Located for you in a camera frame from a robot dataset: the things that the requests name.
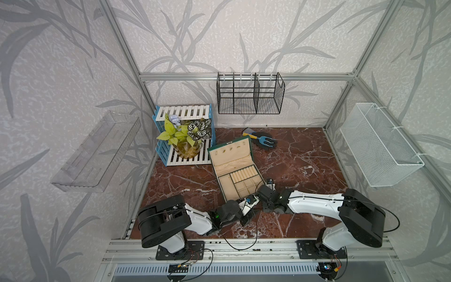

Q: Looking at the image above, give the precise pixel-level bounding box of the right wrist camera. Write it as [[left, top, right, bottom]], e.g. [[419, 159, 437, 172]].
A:
[[265, 179, 276, 190]]

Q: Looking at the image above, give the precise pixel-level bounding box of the white mesh wall basket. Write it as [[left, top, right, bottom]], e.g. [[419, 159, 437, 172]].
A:
[[340, 103, 425, 188]]

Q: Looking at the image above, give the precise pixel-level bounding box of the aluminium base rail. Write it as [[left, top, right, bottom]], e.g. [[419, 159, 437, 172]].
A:
[[95, 239, 408, 282]]

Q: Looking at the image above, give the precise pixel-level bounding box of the clear acrylic wall shelf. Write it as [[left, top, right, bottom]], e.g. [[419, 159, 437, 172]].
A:
[[51, 111, 142, 193]]

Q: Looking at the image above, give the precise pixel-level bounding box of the green jewelry box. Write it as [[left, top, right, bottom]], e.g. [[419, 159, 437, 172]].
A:
[[208, 136, 266, 201]]

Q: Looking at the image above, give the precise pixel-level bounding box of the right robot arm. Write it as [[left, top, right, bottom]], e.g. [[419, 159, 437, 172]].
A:
[[255, 186, 386, 257]]

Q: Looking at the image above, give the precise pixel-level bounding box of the black blue garden glove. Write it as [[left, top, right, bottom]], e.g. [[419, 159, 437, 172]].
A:
[[242, 128, 278, 150]]

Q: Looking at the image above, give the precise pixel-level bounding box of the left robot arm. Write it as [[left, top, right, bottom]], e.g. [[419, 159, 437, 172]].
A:
[[137, 195, 260, 255]]

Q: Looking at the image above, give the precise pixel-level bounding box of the glass vase with artificial plants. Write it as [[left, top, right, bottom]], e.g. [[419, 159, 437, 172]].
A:
[[157, 114, 213, 159]]

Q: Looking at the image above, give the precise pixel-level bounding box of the blue fork yellow handle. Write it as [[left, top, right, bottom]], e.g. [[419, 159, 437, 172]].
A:
[[243, 132, 277, 149]]

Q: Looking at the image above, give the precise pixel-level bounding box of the blue white picket plant stand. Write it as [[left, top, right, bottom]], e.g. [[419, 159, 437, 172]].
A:
[[153, 105, 216, 166]]

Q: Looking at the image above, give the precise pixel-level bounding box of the black wire wall basket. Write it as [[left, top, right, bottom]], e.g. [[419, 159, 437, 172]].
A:
[[216, 73, 285, 115]]

